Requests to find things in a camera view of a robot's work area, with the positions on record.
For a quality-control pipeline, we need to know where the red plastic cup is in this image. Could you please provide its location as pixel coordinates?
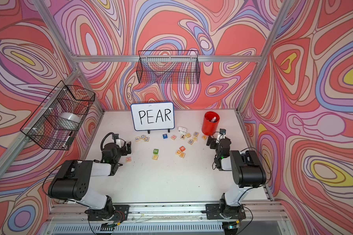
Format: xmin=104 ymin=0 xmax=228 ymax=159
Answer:
xmin=202 ymin=111 xmax=220 ymax=136

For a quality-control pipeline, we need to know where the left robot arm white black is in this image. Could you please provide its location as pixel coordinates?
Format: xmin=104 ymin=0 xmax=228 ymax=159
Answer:
xmin=44 ymin=132 xmax=131 ymax=226

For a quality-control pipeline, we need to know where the whiteboard with PEAR text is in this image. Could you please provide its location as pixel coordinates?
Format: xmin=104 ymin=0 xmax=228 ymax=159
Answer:
xmin=130 ymin=102 xmax=175 ymax=131

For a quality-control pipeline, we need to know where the black wire basket wall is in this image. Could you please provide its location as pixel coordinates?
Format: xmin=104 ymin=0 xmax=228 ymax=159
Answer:
xmin=20 ymin=81 xmax=96 ymax=151
xmin=136 ymin=50 xmax=201 ymax=84

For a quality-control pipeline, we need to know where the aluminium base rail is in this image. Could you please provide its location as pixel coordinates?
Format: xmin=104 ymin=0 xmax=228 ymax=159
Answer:
xmin=40 ymin=201 xmax=296 ymax=235

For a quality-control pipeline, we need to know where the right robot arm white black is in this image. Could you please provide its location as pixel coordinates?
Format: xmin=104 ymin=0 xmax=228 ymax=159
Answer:
xmin=202 ymin=136 xmax=267 ymax=221

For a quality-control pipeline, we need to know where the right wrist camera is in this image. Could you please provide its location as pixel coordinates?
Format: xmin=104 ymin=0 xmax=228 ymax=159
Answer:
xmin=219 ymin=129 xmax=226 ymax=135

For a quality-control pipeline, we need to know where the white tape roll in basket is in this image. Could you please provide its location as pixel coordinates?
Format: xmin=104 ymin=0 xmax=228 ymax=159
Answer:
xmin=60 ymin=112 xmax=81 ymax=123

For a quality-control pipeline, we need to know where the red block letter B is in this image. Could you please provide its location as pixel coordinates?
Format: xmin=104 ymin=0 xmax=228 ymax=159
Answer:
xmin=179 ymin=146 xmax=186 ymax=152

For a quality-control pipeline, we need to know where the black wire basket left wall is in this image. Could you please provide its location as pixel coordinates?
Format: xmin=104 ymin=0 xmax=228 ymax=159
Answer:
xmin=20 ymin=81 xmax=96 ymax=151

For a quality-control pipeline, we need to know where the black wire basket back wall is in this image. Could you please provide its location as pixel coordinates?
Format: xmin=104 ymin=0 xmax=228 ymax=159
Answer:
xmin=136 ymin=50 xmax=201 ymax=84

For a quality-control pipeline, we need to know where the white whiteboard eraser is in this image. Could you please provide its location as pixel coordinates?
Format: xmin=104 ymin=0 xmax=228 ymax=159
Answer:
xmin=178 ymin=127 xmax=187 ymax=134

